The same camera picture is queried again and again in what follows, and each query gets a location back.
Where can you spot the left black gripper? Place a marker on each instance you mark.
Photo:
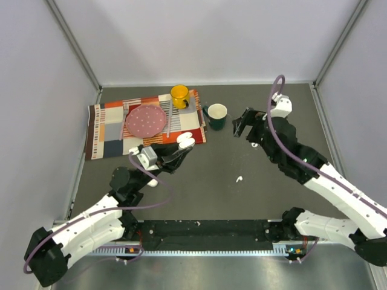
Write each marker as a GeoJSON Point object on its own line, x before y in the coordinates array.
{"type": "Point", "coordinates": [170, 162]}

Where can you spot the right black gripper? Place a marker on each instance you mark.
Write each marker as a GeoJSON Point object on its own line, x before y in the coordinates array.
{"type": "Point", "coordinates": [253, 118]}

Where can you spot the white earbud charging case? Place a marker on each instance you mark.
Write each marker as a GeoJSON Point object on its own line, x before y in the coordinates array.
{"type": "Point", "coordinates": [185, 140]}

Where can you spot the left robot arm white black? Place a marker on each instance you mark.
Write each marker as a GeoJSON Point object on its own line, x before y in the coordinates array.
{"type": "Point", "coordinates": [51, 253]}

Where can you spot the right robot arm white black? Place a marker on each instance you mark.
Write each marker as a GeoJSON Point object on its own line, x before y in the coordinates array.
{"type": "Point", "coordinates": [364, 227]}

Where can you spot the dark green mug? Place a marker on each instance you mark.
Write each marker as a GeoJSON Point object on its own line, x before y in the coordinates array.
{"type": "Point", "coordinates": [217, 114]}

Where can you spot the pink dotted plate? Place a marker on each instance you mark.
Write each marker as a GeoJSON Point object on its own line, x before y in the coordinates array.
{"type": "Point", "coordinates": [146, 121]}

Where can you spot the lilac knife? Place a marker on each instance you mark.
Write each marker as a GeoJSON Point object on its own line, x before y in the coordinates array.
{"type": "Point", "coordinates": [169, 121]}

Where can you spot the patterned orange placemat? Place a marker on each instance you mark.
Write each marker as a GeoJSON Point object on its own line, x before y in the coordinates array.
{"type": "Point", "coordinates": [107, 137]}

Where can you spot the yellow mug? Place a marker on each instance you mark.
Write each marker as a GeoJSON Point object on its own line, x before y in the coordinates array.
{"type": "Point", "coordinates": [180, 96]}

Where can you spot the lilac fork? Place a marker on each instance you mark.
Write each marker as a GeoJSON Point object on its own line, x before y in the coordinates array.
{"type": "Point", "coordinates": [123, 121]}

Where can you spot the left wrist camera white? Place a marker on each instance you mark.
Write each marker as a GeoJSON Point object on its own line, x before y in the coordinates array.
{"type": "Point", "coordinates": [145, 157]}

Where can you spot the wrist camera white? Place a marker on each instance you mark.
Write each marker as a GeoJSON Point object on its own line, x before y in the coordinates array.
{"type": "Point", "coordinates": [281, 106]}
{"type": "Point", "coordinates": [145, 157]}

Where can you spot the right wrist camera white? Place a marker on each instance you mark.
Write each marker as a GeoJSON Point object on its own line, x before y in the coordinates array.
{"type": "Point", "coordinates": [281, 106]}

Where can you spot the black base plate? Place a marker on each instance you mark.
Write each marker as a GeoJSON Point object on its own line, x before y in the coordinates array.
{"type": "Point", "coordinates": [209, 234]}

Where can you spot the grey slotted cable duct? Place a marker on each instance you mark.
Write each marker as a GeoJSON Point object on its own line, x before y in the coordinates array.
{"type": "Point", "coordinates": [275, 250]}

